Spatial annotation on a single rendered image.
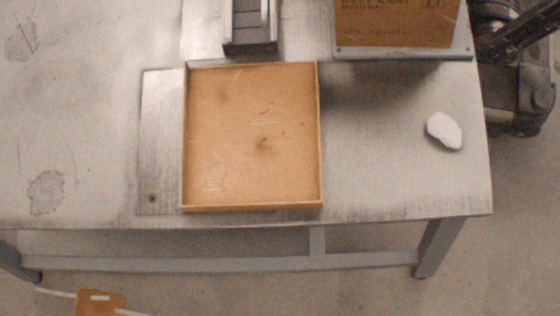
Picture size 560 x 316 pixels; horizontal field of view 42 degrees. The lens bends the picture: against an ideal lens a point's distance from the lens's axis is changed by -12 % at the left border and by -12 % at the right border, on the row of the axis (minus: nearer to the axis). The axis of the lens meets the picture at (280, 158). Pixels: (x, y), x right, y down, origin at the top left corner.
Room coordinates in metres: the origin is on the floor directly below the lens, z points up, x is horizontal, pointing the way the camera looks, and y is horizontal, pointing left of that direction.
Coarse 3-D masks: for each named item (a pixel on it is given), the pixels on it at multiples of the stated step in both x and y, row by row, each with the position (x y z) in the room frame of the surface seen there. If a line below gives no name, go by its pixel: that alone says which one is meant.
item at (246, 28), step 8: (240, 0) 0.86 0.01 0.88; (248, 0) 0.85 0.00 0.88; (256, 0) 0.85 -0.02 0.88; (240, 8) 0.84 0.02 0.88; (248, 8) 0.83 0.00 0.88; (256, 8) 0.83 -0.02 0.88; (240, 16) 0.82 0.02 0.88; (248, 16) 0.81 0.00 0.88; (256, 16) 0.81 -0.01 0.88; (232, 24) 0.80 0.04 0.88; (240, 24) 0.80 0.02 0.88; (248, 24) 0.80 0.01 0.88; (256, 24) 0.79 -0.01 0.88; (232, 32) 0.78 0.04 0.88; (240, 32) 0.78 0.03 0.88; (248, 32) 0.78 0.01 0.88; (256, 32) 0.77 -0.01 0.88; (264, 32) 0.77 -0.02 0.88; (232, 40) 0.77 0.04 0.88; (240, 40) 0.76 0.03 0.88; (248, 40) 0.76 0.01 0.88; (256, 40) 0.75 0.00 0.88; (264, 40) 0.75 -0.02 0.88
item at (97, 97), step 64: (0, 0) 1.08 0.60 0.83; (64, 0) 1.02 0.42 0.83; (128, 0) 0.96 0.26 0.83; (192, 0) 0.92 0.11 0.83; (320, 0) 0.85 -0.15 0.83; (0, 64) 0.89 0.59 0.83; (64, 64) 0.84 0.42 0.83; (128, 64) 0.80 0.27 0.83; (192, 64) 0.76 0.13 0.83; (320, 64) 0.70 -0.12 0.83; (384, 64) 0.67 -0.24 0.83; (448, 64) 0.65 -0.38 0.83; (0, 128) 0.73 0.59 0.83; (64, 128) 0.69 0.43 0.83; (128, 128) 0.65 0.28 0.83; (320, 128) 0.57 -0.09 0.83; (384, 128) 0.54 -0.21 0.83; (0, 192) 0.58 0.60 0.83; (64, 192) 0.55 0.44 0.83; (128, 192) 0.52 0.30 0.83; (384, 192) 0.42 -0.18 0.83; (448, 192) 0.39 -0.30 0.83
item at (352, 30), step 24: (336, 0) 0.72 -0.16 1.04; (360, 0) 0.71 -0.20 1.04; (384, 0) 0.70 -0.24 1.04; (408, 0) 0.69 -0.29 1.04; (432, 0) 0.68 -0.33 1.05; (456, 0) 0.68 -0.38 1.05; (336, 24) 0.72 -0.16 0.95; (360, 24) 0.71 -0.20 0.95; (384, 24) 0.70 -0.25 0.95; (408, 24) 0.69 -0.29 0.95; (432, 24) 0.68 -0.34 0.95
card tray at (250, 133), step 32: (256, 64) 0.73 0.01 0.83; (288, 64) 0.71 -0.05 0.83; (192, 96) 0.69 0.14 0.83; (224, 96) 0.67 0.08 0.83; (256, 96) 0.66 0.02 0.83; (288, 96) 0.64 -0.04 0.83; (192, 128) 0.62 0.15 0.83; (224, 128) 0.60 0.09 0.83; (256, 128) 0.59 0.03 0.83; (288, 128) 0.58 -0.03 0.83; (192, 160) 0.55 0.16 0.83; (224, 160) 0.54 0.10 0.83; (256, 160) 0.53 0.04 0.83; (288, 160) 0.52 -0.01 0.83; (320, 160) 0.49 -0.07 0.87; (192, 192) 0.49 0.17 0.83; (224, 192) 0.48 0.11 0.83; (256, 192) 0.47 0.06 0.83; (288, 192) 0.45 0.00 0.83; (320, 192) 0.43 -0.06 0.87
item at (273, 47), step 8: (224, 0) 0.87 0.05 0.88; (272, 0) 0.84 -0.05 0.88; (224, 8) 0.85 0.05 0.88; (272, 8) 0.82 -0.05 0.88; (224, 16) 0.83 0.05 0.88; (272, 16) 0.80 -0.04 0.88; (224, 24) 0.81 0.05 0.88; (272, 24) 0.79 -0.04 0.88; (272, 32) 0.77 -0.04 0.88; (224, 40) 0.77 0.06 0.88; (272, 40) 0.75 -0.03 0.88; (224, 48) 0.76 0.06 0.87; (232, 48) 0.76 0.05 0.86; (240, 48) 0.75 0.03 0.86; (248, 48) 0.75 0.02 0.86; (256, 48) 0.75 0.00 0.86; (264, 48) 0.75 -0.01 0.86; (272, 48) 0.74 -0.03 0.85
